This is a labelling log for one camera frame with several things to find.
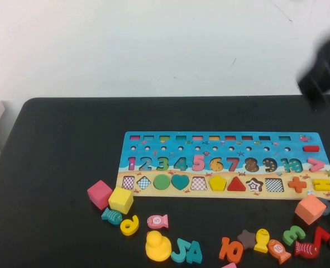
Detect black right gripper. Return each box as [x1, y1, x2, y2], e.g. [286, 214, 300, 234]
[297, 39, 330, 112]

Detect yellow pentagon piece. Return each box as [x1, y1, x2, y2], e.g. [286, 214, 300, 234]
[208, 175, 227, 193]

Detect red triangle piece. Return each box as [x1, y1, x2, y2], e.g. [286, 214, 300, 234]
[227, 176, 246, 192]

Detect colourful wooden puzzle board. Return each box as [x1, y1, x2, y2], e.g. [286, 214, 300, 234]
[114, 131, 330, 201]

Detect red fish piece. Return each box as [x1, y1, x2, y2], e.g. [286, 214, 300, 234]
[294, 241, 321, 260]

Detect yellow fish piece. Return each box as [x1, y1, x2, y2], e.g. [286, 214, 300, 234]
[254, 228, 271, 254]

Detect teal heart piece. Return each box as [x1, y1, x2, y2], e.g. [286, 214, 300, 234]
[171, 174, 190, 191]

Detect brown star piece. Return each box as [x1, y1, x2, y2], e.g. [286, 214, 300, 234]
[237, 229, 257, 251]

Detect orange fish piece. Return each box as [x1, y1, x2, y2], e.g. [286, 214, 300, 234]
[267, 239, 292, 265]

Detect green circle piece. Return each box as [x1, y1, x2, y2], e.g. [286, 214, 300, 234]
[153, 174, 171, 191]

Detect pink fish piece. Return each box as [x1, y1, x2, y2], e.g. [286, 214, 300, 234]
[147, 214, 169, 229]

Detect teal fish piece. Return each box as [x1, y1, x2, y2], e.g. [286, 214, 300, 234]
[101, 207, 123, 224]

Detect pink greater-than sign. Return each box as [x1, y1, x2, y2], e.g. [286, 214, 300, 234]
[307, 157, 325, 173]

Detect yellow equals sign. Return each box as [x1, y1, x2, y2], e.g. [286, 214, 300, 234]
[313, 178, 330, 192]

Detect orange plus sign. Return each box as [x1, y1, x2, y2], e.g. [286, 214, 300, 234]
[287, 176, 307, 193]

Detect salmon orange cube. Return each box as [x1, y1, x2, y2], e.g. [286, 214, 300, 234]
[295, 194, 328, 226]

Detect red number seven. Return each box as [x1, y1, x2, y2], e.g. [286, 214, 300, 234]
[312, 227, 330, 249]

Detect green number three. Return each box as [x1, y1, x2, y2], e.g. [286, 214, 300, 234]
[282, 225, 306, 247]

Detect orange number ten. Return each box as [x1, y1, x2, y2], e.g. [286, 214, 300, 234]
[219, 237, 244, 265]

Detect teal number four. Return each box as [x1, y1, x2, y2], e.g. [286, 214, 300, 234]
[185, 240, 203, 265]

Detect yellow cube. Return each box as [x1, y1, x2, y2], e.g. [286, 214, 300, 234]
[108, 186, 134, 214]

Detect yellow duck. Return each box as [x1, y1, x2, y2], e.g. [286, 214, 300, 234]
[145, 230, 172, 262]

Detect yellow number six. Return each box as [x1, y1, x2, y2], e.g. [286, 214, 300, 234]
[119, 214, 140, 237]

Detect magenta cube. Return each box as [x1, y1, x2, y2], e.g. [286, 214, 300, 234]
[87, 180, 113, 210]

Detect dark blue ring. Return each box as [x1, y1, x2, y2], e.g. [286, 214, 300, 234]
[319, 197, 330, 217]

